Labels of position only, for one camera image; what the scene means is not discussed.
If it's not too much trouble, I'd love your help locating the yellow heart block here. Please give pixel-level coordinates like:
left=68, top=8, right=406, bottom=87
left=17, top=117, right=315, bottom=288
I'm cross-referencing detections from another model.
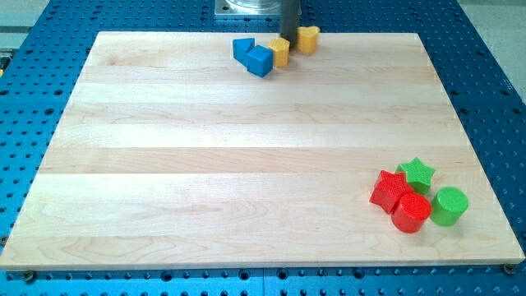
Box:
left=296, top=25, right=321, bottom=54

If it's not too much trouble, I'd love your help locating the blue cube block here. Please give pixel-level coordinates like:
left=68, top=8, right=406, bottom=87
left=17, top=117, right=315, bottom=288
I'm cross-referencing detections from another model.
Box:
left=247, top=45, right=274, bottom=77

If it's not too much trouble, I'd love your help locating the wooden board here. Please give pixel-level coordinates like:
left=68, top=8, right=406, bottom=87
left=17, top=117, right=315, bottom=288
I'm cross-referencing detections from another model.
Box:
left=1, top=31, right=524, bottom=271

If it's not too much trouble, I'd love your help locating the yellow pentagon block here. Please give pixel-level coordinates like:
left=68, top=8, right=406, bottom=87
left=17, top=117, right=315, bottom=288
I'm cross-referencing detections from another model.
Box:
left=269, top=37, right=290, bottom=67

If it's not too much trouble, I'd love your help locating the blue triangle block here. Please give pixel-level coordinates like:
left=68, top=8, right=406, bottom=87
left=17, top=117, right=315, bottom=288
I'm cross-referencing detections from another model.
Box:
left=232, top=38, right=255, bottom=66

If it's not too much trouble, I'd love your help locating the red star block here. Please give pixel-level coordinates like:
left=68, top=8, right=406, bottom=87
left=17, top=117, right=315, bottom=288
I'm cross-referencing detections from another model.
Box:
left=369, top=170, right=414, bottom=214

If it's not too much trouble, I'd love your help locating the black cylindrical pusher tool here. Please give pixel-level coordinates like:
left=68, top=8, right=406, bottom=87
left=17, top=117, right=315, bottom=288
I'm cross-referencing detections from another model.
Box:
left=279, top=0, right=300, bottom=49

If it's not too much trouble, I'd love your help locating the green star block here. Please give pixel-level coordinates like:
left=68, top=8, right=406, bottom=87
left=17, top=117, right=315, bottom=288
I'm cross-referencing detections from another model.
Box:
left=395, top=157, right=436, bottom=195

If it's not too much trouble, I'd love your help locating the red cylinder block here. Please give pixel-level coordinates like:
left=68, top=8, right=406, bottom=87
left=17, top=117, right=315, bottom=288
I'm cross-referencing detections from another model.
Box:
left=391, top=192, right=431, bottom=234

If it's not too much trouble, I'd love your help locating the green cylinder block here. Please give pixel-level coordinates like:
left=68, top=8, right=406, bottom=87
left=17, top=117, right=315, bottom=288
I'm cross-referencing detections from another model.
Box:
left=430, top=187, right=469, bottom=227

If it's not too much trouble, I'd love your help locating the blue perforated metal table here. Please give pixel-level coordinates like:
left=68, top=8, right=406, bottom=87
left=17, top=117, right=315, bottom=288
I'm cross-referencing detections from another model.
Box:
left=1, top=0, right=525, bottom=295

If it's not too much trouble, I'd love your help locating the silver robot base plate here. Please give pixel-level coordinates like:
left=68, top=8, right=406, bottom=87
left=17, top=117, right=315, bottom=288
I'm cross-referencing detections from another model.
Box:
left=214, top=0, right=282, bottom=19

